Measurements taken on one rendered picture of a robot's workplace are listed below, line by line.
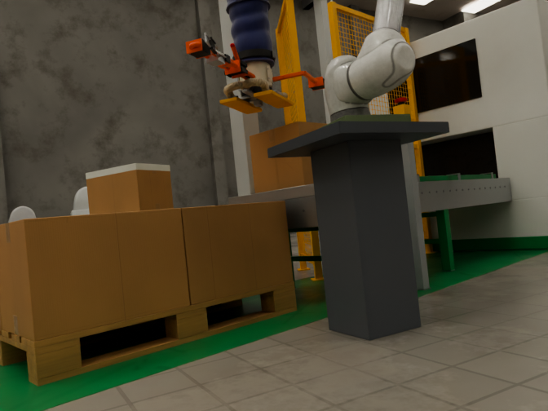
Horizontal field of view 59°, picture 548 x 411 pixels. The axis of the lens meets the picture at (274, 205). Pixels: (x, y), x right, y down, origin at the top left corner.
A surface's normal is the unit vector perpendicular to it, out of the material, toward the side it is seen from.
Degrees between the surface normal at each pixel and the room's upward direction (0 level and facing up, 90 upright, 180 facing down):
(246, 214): 90
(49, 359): 90
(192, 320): 90
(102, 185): 90
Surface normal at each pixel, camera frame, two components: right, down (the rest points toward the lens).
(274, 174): -0.73, 0.06
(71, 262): 0.68, -0.09
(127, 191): -0.50, 0.03
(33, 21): 0.48, -0.07
